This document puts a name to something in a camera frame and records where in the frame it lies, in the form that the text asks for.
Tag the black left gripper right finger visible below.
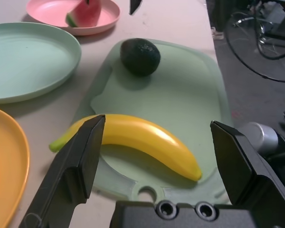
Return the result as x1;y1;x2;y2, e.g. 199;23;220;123
210;120;285;228

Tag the pink plastic plate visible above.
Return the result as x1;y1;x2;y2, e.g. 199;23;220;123
26;0;121;36

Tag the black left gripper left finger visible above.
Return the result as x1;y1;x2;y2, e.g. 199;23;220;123
19;114;106;228

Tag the red watermelon slice toy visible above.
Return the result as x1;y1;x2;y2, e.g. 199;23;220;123
66;0;102;28

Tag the dark green toy avocado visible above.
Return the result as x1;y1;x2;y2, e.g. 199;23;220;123
120;38;161;76

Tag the yellow plastic plate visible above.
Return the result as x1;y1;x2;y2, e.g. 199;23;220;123
0;105;30;228

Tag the mint green plastic plate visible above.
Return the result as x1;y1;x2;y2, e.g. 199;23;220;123
0;22;82;105

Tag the black floor cable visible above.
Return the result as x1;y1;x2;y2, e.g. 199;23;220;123
225;10;285;84

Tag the green cutting board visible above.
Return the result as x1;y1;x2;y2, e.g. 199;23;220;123
71;39;235;205

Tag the yellow toy banana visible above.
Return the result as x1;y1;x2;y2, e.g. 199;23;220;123
49;114;202;182

